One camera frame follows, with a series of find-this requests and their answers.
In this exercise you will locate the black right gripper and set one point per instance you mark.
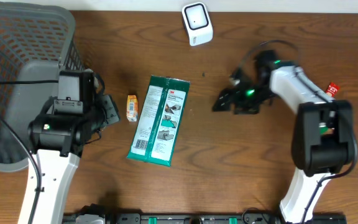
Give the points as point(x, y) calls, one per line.
point(240, 102)

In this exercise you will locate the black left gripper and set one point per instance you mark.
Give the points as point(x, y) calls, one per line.
point(108, 106)

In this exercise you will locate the orange small box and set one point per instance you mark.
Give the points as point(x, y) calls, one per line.
point(132, 108)

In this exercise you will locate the red white sachet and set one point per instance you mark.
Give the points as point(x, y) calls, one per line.
point(332, 89)

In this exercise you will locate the green lid spice jar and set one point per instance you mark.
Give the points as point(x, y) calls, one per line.
point(323, 128)

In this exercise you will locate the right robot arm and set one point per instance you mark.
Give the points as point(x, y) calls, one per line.
point(323, 146)

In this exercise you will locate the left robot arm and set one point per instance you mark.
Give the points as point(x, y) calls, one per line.
point(58, 141)

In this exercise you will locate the white barcode scanner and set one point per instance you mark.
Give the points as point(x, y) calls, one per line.
point(197, 23)

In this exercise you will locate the grey plastic shopping basket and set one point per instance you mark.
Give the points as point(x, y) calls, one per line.
point(36, 43)

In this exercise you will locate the black mounting rail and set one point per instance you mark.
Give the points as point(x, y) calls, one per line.
point(97, 214)

